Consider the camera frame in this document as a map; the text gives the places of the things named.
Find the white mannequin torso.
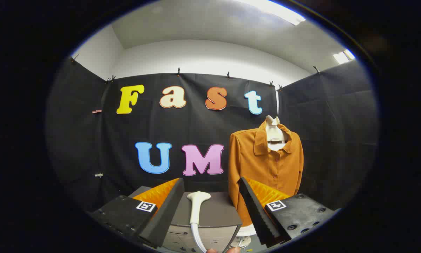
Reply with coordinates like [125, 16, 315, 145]
[231, 115, 290, 248]

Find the row of black clips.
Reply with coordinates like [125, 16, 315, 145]
[72, 54, 321, 92]

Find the grey drawer cabinet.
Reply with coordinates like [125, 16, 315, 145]
[128, 186, 243, 253]

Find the orange button shirt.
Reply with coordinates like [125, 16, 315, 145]
[228, 121, 304, 227]

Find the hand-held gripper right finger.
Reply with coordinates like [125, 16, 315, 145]
[238, 177, 339, 247]

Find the long ceiling light panel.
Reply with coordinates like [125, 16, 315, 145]
[238, 0, 306, 26]

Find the small ceiling light panel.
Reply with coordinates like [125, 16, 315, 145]
[333, 49, 356, 65]

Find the black backdrop cloth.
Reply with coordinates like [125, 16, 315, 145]
[45, 56, 379, 215]

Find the white steamer hose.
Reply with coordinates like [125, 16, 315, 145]
[191, 223, 208, 253]

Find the white garment steamer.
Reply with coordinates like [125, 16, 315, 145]
[187, 191, 211, 226]

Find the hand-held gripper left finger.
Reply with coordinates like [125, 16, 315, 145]
[87, 178, 185, 249]

